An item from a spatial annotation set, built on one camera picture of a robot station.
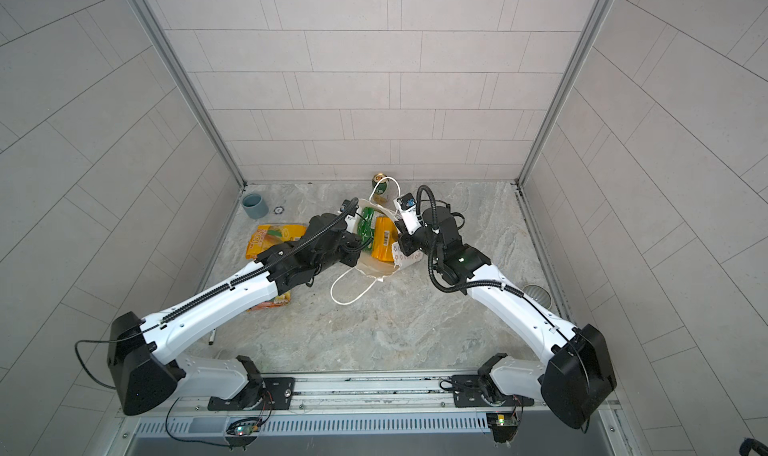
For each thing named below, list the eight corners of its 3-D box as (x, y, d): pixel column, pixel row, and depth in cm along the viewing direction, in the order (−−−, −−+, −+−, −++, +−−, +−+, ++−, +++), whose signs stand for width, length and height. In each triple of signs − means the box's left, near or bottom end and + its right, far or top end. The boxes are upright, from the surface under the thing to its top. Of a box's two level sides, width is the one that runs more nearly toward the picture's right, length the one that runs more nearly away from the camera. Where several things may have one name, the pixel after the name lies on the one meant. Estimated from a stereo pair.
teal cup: (246, 219, 108) (238, 207, 102) (252, 205, 112) (245, 193, 107) (266, 219, 108) (259, 207, 102) (271, 205, 112) (264, 193, 107)
